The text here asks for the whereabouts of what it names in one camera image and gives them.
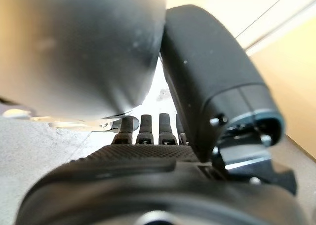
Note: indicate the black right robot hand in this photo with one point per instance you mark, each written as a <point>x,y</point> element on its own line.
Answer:
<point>153,185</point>

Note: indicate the dark grey robot leg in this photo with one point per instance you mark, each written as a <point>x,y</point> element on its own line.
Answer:
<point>81,49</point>

